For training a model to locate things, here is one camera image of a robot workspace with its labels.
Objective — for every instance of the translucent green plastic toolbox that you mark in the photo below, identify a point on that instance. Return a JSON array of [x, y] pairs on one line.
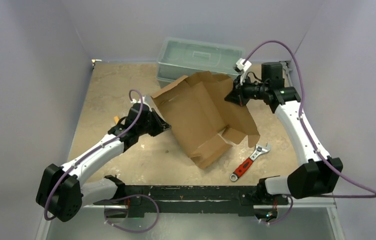
[[180, 57]]

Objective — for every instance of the orange pink highlighter marker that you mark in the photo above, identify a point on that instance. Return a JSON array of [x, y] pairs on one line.
[[116, 119]]

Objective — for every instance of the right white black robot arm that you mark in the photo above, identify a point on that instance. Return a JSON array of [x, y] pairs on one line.
[[316, 174]]

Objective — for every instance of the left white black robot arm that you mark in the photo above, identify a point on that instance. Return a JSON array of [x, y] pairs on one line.
[[60, 190]]

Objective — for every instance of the brown cardboard box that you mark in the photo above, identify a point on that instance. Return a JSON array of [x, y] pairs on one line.
[[203, 123]]

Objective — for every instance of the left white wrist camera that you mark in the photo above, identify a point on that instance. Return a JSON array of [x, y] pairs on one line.
[[241, 67]]

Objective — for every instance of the black metal base rail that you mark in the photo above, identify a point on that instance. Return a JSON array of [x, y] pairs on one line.
[[232, 199]]

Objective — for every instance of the red handled adjustable wrench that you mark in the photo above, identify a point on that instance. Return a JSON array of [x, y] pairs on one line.
[[246, 164]]

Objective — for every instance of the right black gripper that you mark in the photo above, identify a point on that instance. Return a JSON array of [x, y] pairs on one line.
[[238, 93]]

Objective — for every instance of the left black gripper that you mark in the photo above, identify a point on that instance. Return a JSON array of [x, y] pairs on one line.
[[161, 126]]

